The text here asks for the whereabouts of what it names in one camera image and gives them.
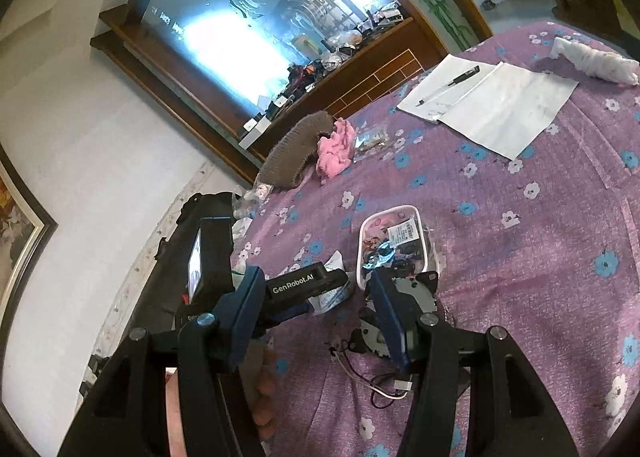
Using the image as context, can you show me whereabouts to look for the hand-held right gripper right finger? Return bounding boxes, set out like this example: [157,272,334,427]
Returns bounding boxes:
[369,268,581,457]

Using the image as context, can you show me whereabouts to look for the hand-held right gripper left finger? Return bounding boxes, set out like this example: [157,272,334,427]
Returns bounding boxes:
[57,264,266,457]

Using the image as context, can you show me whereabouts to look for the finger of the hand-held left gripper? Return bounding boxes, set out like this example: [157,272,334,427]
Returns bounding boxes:
[252,303,312,339]
[264,261,351,312]

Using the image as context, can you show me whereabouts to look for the white packet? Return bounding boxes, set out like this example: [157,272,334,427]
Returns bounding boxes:
[307,251,355,316]

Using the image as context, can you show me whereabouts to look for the black blower fan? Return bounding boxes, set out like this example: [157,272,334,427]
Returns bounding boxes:
[327,271,443,410]

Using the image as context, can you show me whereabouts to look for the person's left hand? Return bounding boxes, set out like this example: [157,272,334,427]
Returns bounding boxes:
[250,344,282,440]

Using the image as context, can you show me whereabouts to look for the clear plastic bag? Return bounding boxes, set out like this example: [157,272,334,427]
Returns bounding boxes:
[231,182,273,240]

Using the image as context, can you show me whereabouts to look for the clear plastic container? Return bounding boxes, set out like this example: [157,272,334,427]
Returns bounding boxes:
[357,205,439,289]

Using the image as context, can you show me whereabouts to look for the grey brown sock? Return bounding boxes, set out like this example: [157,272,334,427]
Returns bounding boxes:
[255,112,333,188]

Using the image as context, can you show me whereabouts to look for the pink fluffy cloth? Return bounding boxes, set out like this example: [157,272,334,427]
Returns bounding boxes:
[316,118,358,180]

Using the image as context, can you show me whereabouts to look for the purple floral tablecloth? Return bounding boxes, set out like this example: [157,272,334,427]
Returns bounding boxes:
[240,19,640,457]

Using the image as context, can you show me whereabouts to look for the small clear packet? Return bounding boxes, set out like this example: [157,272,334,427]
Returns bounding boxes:
[354,126,392,156]

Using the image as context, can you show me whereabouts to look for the wooden cabinet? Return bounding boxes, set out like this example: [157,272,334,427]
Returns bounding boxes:
[240,19,448,182]

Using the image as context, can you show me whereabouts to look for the wood framed glass partition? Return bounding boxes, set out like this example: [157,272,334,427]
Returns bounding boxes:
[90,0,493,138]

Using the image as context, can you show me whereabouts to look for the white paper sheet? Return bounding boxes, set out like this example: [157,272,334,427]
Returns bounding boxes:
[437,62,581,161]
[397,54,503,125]

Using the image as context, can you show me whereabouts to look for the black pen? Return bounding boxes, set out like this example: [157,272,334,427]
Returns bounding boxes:
[417,65,481,106]

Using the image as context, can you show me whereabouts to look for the white fluffy sock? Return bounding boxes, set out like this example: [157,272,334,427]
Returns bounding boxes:
[550,36,640,86]

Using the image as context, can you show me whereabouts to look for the framed wall picture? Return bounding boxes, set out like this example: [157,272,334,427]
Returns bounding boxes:
[0,144,58,323]

